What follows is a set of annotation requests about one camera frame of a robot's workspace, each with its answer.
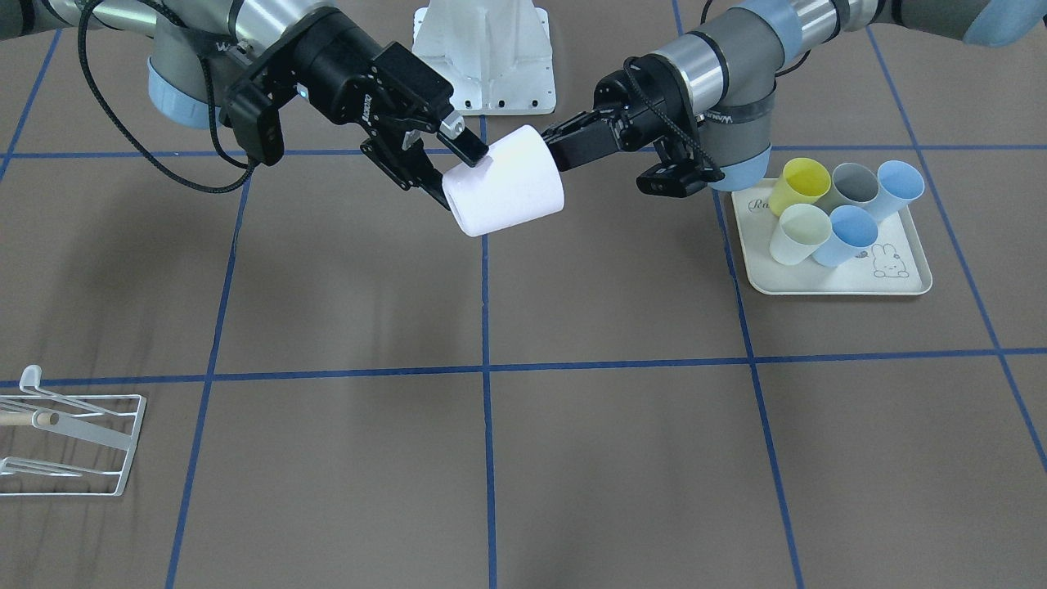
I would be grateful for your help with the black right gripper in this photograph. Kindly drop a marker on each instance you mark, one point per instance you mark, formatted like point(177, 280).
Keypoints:
point(337, 75)

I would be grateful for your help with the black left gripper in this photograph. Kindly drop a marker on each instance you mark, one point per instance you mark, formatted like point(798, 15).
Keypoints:
point(631, 102)

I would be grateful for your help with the pink plastic cup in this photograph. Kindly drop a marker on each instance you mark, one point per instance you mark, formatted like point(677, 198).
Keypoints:
point(516, 182)

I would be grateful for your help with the blue plastic cup front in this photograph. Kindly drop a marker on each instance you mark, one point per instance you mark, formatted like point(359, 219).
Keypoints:
point(853, 230)

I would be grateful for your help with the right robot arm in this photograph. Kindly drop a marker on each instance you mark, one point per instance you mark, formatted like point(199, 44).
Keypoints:
point(229, 66)

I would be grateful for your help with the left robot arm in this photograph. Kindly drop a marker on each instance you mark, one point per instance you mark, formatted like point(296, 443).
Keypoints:
point(969, 74)

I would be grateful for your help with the yellow plastic cup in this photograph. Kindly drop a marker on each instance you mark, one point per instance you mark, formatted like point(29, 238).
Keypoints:
point(802, 181)

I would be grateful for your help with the pale green plastic cup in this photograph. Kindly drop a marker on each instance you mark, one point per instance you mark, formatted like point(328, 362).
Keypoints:
point(800, 231)

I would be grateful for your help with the grey plastic cup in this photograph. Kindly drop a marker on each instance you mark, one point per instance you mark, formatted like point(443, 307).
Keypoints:
point(851, 184)

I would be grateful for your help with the light blue cup rear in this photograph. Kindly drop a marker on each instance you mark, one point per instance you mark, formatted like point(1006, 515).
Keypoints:
point(899, 184)

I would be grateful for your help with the cream serving tray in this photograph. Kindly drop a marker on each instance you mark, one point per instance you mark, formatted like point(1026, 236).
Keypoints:
point(896, 266)

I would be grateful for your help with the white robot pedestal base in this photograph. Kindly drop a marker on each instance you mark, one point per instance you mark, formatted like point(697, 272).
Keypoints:
point(498, 55)

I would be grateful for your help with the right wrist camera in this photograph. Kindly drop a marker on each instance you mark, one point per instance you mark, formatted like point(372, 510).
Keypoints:
point(254, 119)

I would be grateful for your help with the white wire cup rack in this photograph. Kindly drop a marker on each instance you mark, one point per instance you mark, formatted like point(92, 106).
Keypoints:
point(68, 445)

